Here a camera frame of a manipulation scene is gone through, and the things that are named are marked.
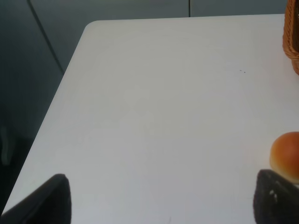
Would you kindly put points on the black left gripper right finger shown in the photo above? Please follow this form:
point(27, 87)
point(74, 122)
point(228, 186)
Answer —
point(276, 200)

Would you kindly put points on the orange wicker basket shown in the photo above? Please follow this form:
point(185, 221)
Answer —
point(291, 33)

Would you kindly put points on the round bread bun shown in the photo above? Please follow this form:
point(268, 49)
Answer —
point(284, 156)

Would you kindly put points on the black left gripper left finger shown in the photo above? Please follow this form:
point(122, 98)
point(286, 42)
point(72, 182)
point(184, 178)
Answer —
point(48, 204)

